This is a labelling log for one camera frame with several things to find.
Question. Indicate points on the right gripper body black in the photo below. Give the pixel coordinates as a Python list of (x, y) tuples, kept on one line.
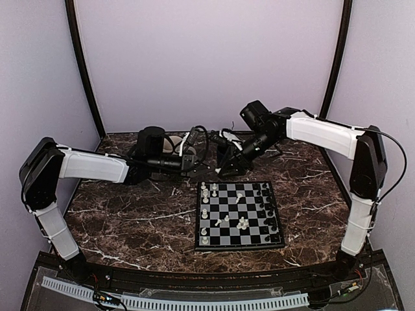
[(246, 162)]

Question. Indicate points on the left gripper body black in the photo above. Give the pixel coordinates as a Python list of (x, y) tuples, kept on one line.
[(185, 166)]

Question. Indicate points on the white king chess piece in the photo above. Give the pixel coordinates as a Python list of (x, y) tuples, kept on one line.
[(239, 196)]

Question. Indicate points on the black silver chess board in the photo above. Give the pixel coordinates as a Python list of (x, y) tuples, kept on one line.
[(252, 224)]

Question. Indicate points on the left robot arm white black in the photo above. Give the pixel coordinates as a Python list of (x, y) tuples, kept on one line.
[(154, 153)]

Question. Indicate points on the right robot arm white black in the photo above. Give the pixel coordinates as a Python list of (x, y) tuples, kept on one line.
[(364, 147)]

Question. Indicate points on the dark blue mug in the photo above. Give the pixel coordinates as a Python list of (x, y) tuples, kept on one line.
[(221, 152)]

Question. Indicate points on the cream floral mug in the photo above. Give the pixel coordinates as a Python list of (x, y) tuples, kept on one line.
[(174, 145)]

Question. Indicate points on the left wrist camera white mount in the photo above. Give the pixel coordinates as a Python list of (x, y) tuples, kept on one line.
[(185, 145)]

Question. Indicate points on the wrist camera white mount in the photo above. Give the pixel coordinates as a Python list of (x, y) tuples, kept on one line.
[(226, 137), (185, 145)]

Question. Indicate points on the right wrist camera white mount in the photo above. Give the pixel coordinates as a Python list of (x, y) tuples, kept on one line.
[(226, 137)]

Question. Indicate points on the black front rail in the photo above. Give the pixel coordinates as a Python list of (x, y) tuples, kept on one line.
[(116, 279)]

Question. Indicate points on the white perforated cable duct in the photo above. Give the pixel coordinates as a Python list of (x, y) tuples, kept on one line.
[(173, 300)]

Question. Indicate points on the right black frame post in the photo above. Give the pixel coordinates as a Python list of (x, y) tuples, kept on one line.
[(337, 58)]

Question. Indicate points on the black frame post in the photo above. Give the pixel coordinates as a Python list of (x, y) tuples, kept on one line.
[(337, 58), (82, 67)]

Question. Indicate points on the left black frame post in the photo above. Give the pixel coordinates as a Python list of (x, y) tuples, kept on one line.
[(82, 67)]

